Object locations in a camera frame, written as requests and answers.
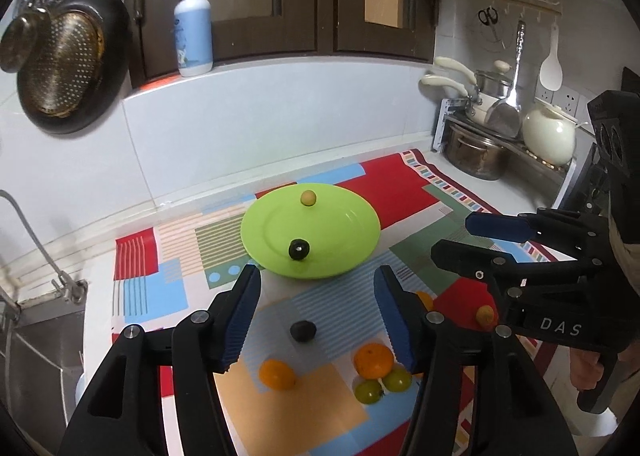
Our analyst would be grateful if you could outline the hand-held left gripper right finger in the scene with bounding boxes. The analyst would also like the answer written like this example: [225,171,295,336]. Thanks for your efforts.
[374,264,581,456]

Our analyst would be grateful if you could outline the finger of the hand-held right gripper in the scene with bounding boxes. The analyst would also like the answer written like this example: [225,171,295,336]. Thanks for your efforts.
[465,208,608,261]
[431,238,606,321]

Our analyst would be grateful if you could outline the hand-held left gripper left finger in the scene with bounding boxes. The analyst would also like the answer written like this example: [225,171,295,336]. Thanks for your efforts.
[59,263,262,456]

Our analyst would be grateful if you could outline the green round fruit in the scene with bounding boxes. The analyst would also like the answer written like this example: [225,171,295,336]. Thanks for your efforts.
[382,367,413,393]
[354,379,385,405]

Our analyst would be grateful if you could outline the green plate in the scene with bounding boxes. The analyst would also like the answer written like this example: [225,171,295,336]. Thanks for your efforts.
[240,183,381,280]

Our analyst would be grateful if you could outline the person's right hand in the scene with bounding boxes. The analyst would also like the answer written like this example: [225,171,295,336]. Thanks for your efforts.
[570,351,603,389]

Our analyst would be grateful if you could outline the large steel pot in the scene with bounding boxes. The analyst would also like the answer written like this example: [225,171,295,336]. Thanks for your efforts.
[442,123,512,181]

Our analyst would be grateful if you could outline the white ceramic pot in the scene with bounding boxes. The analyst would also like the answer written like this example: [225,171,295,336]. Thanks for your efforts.
[522,103,591,167]

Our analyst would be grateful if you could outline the steel spatula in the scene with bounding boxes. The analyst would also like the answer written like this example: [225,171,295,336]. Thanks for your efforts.
[486,20,527,139]

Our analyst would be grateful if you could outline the colourful patchwork mat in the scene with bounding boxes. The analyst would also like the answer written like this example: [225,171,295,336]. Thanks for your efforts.
[112,149,571,456]

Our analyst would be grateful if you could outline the cream saucepan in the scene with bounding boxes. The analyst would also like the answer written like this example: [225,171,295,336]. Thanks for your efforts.
[420,76,501,125]

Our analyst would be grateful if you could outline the metal dish rack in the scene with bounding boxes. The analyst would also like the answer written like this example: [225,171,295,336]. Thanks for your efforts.
[432,98,578,201]

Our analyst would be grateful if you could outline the white rice paddle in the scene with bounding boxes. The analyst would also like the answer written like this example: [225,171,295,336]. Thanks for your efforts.
[538,20,563,91]

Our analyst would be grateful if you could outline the steel sink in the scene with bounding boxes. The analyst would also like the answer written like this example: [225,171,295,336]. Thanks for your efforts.
[0,306,86,437]

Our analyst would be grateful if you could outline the black scissors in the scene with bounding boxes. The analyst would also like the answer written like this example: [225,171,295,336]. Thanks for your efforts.
[477,6,506,49]

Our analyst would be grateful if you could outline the blue and white pump bottle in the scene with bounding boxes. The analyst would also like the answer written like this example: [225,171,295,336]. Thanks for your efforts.
[173,0,214,78]

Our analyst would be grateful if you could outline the black frying pan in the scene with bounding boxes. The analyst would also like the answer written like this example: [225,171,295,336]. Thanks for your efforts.
[16,0,133,135]

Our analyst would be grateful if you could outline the brass perforated strainer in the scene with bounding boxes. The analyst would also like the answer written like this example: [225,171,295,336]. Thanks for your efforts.
[22,10,106,117]

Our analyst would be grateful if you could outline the round metal ladle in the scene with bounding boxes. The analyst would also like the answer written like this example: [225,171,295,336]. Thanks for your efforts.
[0,8,51,74]

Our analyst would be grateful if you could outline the white wall socket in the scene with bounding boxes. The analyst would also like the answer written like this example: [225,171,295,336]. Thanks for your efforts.
[537,86,581,112]

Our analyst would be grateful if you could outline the metal faucet hose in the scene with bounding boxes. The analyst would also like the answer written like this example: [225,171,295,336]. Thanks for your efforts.
[0,190,88,307]

